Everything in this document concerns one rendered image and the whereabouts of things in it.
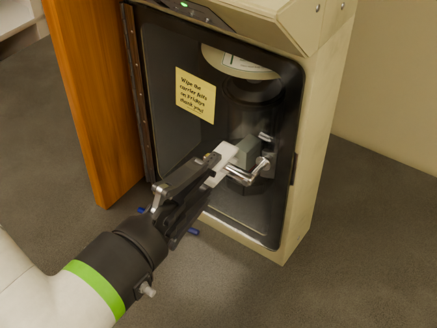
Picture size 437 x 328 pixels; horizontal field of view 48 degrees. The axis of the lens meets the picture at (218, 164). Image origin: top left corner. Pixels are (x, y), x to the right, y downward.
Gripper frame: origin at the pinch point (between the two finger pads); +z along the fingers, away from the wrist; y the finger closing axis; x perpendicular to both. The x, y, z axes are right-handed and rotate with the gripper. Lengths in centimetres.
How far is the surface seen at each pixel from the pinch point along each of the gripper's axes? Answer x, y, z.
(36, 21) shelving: 105, -29, 45
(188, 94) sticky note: 8.7, 6.8, 4.4
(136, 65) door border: 19.2, 8.1, 4.4
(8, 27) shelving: 108, -28, 35
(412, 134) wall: -19, -20, 49
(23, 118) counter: 64, -26, 6
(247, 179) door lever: -5.7, 0.6, -0.7
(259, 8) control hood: -8.6, 30.7, -5.6
